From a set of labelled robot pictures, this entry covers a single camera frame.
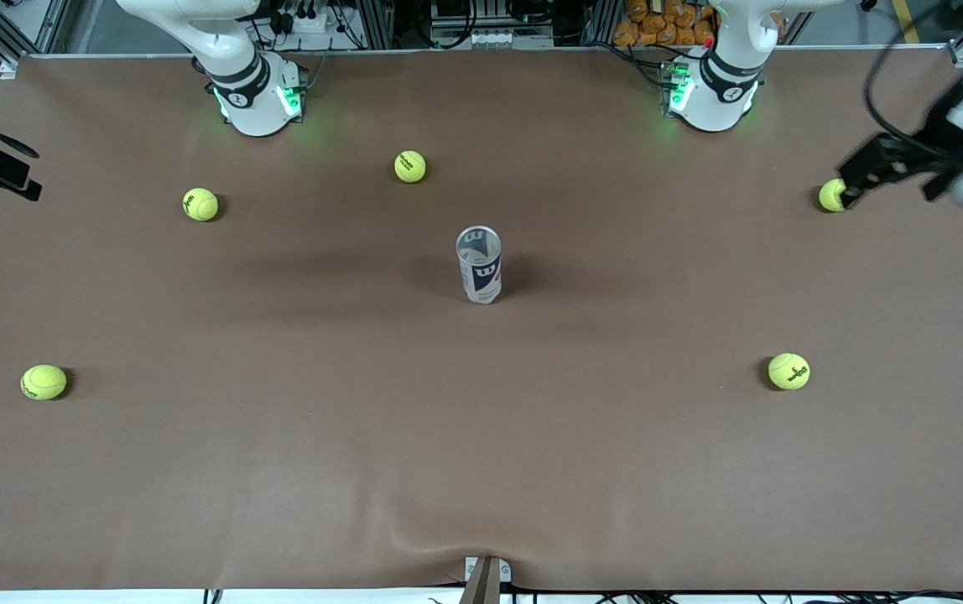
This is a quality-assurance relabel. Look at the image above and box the clear tennis ball can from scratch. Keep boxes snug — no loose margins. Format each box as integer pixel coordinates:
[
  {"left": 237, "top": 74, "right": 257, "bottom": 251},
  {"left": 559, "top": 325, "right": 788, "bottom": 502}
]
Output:
[{"left": 455, "top": 225, "right": 503, "bottom": 305}]

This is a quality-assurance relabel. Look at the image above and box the orange snack bag pile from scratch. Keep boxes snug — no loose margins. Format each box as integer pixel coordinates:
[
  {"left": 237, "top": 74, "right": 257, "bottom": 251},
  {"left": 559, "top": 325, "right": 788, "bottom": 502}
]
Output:
[{"left": 613, "top": 0, "right": 717, "bottom": 47}]

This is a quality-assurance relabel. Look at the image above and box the power strip with black plugs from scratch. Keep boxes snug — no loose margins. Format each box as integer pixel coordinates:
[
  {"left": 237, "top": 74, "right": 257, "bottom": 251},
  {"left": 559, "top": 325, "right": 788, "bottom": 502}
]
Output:
[{"left": 268, "top": 0, "right": 352, "bottom": 51}]

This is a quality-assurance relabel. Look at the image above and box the white power strip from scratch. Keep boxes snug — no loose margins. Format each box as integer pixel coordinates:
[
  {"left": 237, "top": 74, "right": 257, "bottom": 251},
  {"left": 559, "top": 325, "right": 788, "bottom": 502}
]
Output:
[{"left": 469, "top": 29, "right": 554, "bottom": 49}]

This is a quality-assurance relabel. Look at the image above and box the brown table mat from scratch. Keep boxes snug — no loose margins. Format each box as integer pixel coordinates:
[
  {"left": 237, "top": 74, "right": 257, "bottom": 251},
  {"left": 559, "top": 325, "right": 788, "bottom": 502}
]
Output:
[{"left": 0, "top": 46, "right": 963, "bottom": 592}]

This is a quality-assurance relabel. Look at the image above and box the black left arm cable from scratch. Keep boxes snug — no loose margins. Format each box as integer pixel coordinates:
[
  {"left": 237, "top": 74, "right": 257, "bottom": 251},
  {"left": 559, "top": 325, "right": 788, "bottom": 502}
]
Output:
[{"left": 863, "top": 0, "right": 952, "bottom": 143}]

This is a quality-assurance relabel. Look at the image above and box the aluminium station frame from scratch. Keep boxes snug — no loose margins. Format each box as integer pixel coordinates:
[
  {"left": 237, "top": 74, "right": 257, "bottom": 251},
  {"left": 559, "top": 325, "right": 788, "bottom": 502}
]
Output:
[{"left": 0, "top": 0, "right": 963, "bottom": 81}]

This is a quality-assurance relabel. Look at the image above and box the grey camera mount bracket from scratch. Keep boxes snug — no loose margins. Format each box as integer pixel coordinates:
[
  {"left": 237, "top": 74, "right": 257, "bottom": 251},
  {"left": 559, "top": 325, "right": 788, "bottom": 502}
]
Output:
[{"left": 465, "top": 555, "right": 513, "bottom": 604}]

